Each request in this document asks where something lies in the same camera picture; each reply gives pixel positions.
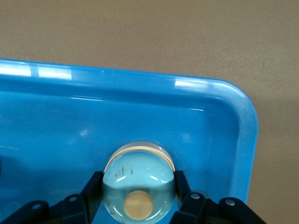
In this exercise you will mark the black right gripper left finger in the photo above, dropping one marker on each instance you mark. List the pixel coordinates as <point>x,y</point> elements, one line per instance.
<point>77,210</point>

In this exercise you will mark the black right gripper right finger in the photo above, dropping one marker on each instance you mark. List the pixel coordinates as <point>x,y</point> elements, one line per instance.
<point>196,210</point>

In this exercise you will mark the light blue call bell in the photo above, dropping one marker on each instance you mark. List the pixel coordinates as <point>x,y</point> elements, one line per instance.
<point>140,172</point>

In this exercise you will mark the blue plastic tray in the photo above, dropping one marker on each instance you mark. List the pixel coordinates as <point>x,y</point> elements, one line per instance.
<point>70,121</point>

